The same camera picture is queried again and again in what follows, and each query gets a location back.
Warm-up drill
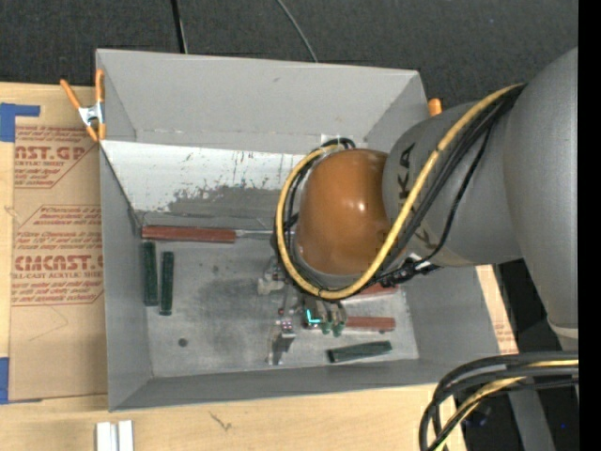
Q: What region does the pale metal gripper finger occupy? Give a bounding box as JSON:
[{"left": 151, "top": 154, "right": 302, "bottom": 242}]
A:
[
  {"left": 256, "top": 257, "right": 289, "bottom": 297},
  {"left": 266, "top": 319, "right": 299, "bottom": 367}
]

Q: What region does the grey metal bin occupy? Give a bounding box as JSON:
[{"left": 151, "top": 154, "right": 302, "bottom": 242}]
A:
[{"left": 95, "top": 48, "right": 502, "bottom": 413}]

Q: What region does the red-brown flat block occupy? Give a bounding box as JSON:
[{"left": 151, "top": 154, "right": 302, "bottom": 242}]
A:
[
  {"left": 141, "top": 225, "right": 238, "bottom": 245},
  {"left": 344, "top": 316, "right": 397, "bottom": 334},
  {"left": 355, "top": 282, "right": 401, "bottom": 297}
]

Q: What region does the dark green flat block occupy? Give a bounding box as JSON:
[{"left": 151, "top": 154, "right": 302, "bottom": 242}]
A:
[
  {"left": 159, "top": 251, "right": 176, "bottom": 317},
  {"left": 326, "top": 340, "right": 393, "bottom": 365},
  {"left": 141, "top": 241, "right": 160, "bottom": 307}
]

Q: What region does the brown cardboard board red print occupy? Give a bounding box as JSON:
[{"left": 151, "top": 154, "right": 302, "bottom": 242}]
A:
[{"left": 0, "top": 81, "right": 520, "bottom": 406}]

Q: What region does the black cylinder on white bracket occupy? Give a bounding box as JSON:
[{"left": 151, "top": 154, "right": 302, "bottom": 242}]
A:
[{"left": 378, "top": 260, "right": 433, "bottom": 287}]

